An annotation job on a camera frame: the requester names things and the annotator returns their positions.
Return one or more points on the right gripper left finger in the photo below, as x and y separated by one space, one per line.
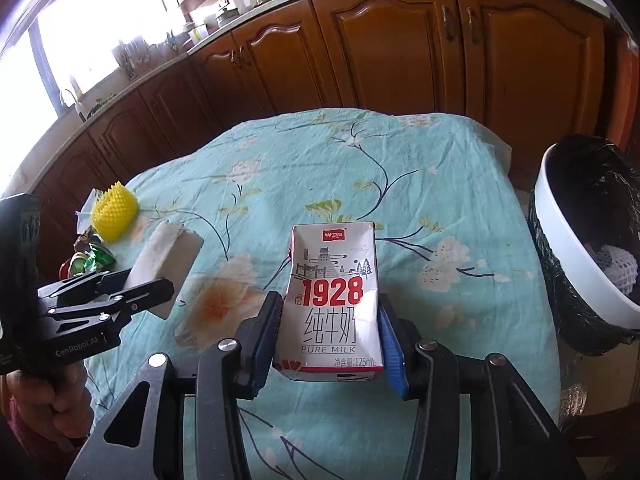
258 338

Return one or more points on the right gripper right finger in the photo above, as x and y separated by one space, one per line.
399 338

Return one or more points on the white 1928 milk carton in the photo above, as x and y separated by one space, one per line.
329 325

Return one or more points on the white foam fruit net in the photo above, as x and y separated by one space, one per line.
619 266

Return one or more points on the white trash bin black liner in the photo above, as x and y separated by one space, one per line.
586 195

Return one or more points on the person's left hand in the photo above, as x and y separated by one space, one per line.
59 413

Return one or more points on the green crumpled snack bag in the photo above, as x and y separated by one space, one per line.
91 255

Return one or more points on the floral light-blue tablecloth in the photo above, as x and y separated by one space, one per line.
454 250

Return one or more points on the yellow foam fruit net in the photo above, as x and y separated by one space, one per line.
113 212

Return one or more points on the wooden base cabinets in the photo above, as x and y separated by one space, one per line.
532 71

